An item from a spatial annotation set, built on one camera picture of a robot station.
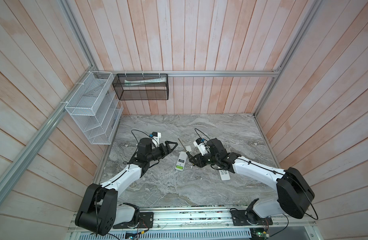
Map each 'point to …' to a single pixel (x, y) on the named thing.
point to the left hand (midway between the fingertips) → (175, 149)
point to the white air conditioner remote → (224, 175)
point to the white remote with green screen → (181, 161)
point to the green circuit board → (132, 236)
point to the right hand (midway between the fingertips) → (191, 159)
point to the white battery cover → (188, 148)
